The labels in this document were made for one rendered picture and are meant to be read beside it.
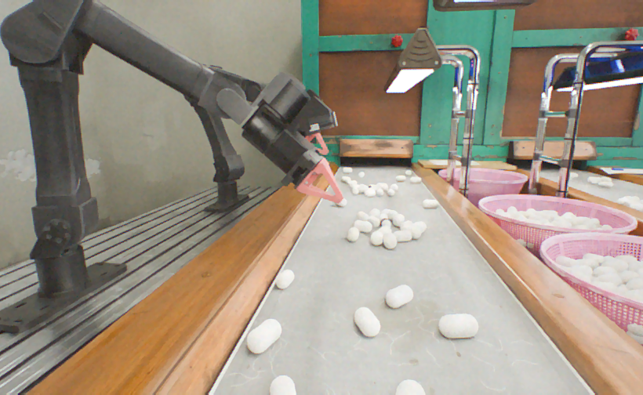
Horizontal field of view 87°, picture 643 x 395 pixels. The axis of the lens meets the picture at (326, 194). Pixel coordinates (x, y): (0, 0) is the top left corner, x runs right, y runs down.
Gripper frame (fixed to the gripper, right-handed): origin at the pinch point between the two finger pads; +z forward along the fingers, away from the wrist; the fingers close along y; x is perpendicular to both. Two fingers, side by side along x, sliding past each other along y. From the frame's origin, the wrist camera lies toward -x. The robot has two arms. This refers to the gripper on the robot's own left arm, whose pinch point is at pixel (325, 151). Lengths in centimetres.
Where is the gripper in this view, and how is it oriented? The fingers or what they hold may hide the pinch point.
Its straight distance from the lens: 98.4
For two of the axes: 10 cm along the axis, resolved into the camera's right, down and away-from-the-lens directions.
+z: 7.6, 6.5, 0.5
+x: -6.4, 7.3, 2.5
